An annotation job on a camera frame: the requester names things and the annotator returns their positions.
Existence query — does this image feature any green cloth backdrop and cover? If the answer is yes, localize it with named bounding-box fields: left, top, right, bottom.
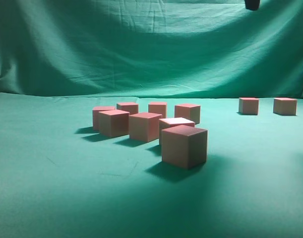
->
left=0, top=0, right=303, bottom=238

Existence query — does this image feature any pink cube column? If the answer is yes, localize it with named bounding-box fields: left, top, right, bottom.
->
left=98, top=110, right=129, bottom=137
left=273, top=98, right=297, bottom=116
left=239, top=97, right=259, bottom=115
left=159, top=118, right=195, bottom=145
left=161, top=125, right=208, bottom=170
left=117, top=102, right=139, bottom=115
left=128, top=112, right=162, bottom=142

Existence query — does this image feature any pink cube placed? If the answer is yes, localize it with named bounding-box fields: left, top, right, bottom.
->
left=174, top=103, right=201, bottom=124
left=92, top=106, right=116, bottom=131
left=148, top=102, right=167, bottom=118

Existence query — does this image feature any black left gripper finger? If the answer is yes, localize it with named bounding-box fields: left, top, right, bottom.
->
left=244, top=0, right=260, bottom=10

